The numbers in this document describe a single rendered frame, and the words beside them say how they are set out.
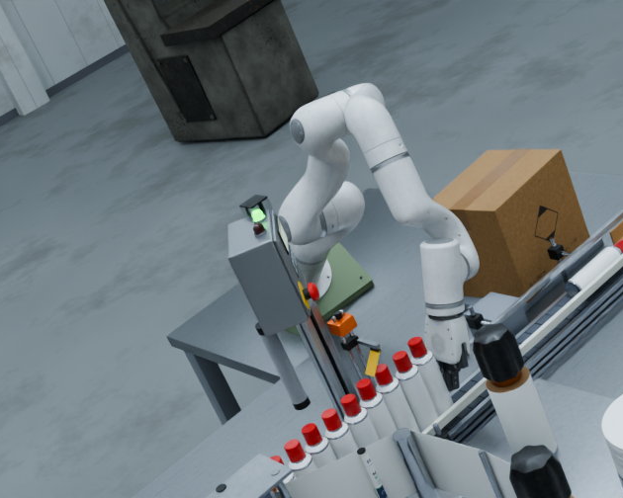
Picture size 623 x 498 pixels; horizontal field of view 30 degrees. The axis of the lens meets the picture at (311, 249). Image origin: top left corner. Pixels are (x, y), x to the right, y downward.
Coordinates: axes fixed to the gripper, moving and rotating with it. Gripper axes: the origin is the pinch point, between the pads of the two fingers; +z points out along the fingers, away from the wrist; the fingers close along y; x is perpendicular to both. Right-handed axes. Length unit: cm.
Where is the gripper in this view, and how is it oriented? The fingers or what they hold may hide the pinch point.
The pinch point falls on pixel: (451, 380)
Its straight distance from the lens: 258.8
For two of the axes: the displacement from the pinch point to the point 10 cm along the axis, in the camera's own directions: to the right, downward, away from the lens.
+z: 1.1, 9.7, 2.2
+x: 8.0, -2.1, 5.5
